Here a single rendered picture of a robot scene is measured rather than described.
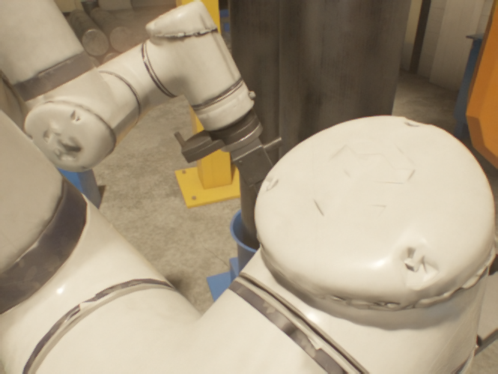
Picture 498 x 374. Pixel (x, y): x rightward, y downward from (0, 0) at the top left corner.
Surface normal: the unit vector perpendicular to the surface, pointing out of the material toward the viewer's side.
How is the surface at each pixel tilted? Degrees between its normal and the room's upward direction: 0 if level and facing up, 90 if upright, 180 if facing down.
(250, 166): 84
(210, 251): 0
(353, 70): 90
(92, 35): 90
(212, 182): 90
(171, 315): 28
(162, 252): 0
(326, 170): 22
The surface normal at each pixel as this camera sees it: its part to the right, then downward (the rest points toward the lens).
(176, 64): -0.11, 0.52
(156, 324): 0.17, -0.93
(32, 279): 0.73, 0.30
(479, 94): -0.95, 0.20
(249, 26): -0.52, 0.47
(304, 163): -0.38, -0.68
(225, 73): 0.59, 0.11
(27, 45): 0.29, 0.36
